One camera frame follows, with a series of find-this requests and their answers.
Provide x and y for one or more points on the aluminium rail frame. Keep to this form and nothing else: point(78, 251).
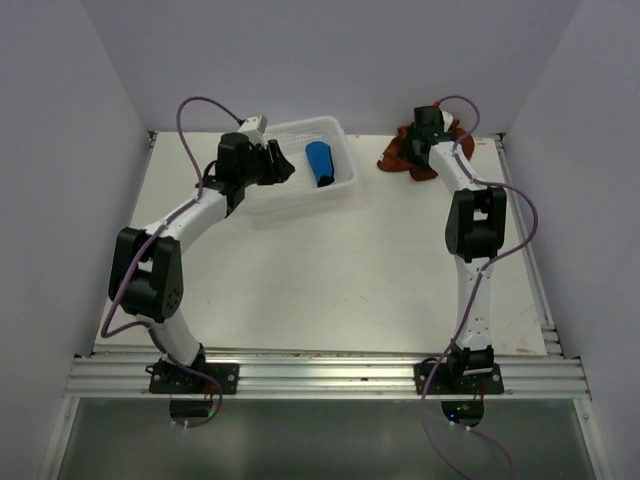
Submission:
point(326, 308)

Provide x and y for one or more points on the blue and grey towel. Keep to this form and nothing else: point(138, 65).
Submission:
point(320, 159)

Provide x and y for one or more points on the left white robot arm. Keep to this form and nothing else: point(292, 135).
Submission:
point(146, 284)

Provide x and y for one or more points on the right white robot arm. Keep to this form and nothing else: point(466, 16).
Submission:
point(474, 235)

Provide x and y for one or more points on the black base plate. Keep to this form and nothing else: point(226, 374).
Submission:
point(168, 378)
point(445, 383)

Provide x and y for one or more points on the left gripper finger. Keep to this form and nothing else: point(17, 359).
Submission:
point(276, 154)
point(272, 172)

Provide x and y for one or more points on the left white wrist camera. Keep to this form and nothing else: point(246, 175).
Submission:
point(254, 129)

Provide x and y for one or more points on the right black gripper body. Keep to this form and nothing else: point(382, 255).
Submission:
point(407, 148)

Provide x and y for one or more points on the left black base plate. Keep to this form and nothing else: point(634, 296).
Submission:
point(168, 378)

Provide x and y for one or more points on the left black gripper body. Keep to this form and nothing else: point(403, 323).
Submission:
point(257, 153)

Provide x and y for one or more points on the brown towel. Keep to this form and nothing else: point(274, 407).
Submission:
point(395, 159)

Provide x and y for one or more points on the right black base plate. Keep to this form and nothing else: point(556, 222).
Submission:
point(445, 383)

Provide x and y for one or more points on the white plastic basket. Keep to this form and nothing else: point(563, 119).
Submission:
point(300, 189)

